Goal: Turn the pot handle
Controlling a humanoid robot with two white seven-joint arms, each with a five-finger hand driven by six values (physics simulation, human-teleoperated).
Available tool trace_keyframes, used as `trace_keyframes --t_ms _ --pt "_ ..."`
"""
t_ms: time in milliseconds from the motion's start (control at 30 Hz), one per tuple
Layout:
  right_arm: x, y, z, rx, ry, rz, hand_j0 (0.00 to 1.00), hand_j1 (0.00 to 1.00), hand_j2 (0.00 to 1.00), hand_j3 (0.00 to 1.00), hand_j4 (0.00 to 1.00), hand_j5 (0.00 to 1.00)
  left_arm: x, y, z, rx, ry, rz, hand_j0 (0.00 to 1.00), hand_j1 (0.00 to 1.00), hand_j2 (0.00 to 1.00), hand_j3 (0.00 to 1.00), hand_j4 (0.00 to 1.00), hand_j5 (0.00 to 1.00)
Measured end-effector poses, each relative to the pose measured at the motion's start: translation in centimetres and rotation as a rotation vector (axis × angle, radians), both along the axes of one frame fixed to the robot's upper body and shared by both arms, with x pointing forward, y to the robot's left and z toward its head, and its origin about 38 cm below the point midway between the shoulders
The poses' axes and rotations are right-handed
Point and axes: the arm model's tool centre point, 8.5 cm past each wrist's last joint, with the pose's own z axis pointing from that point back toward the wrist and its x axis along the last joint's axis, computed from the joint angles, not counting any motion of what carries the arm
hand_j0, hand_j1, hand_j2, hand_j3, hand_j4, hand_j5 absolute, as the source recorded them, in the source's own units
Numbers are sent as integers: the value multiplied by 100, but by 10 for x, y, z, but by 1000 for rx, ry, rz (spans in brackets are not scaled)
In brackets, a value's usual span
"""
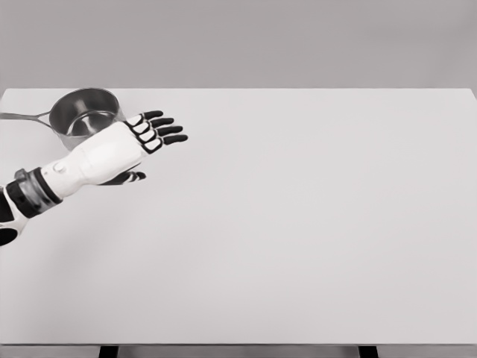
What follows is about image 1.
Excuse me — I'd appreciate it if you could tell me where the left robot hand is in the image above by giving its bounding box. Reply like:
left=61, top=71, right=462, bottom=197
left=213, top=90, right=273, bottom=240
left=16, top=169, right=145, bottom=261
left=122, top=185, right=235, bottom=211
left=72, top=110, right=189, bottom=186

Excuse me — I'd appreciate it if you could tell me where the steel saucepan with long handle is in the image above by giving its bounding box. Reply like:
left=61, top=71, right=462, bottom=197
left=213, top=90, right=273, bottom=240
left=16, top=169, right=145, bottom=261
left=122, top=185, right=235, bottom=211
left=0, top=87, right=124, bottom=152

